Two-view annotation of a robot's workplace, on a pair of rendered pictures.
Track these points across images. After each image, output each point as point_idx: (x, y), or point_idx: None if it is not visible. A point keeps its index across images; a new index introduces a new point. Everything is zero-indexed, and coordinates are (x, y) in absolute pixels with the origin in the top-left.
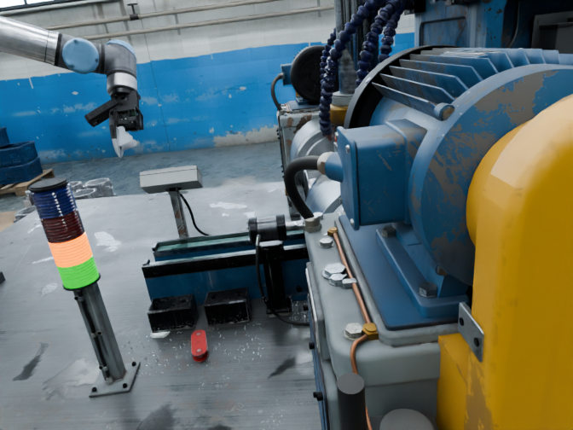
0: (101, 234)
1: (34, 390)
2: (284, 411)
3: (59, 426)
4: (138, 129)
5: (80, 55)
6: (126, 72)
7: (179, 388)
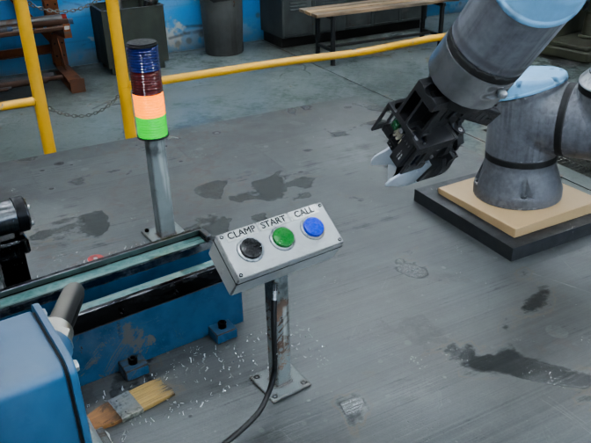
0: (572, 379)
1: (230, 214)
2: None
3: (174, 209)
4: (402, 165)
5: None
6: (448, 30)
7: (97, 245)
